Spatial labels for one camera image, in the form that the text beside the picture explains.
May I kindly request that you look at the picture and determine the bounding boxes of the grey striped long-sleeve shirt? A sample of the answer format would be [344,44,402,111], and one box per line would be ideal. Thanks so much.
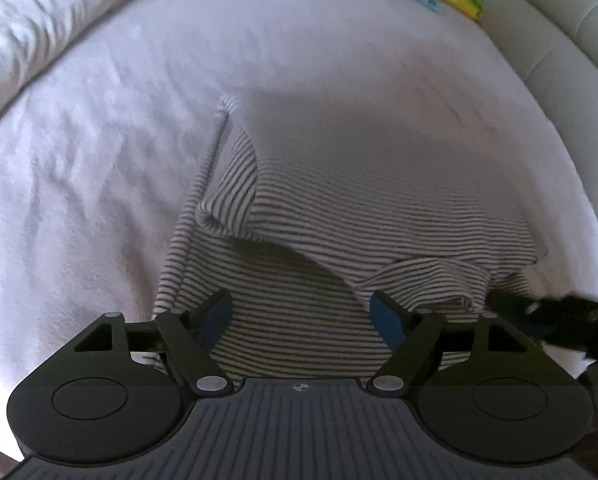
[154,90,546,380]

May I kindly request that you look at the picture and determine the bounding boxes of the beige bed sheet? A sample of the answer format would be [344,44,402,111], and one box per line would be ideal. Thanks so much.
[0,0,598,457]

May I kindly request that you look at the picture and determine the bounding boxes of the beige upholstered headboard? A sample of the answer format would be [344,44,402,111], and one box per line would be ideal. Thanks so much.
[482,0,598,215]

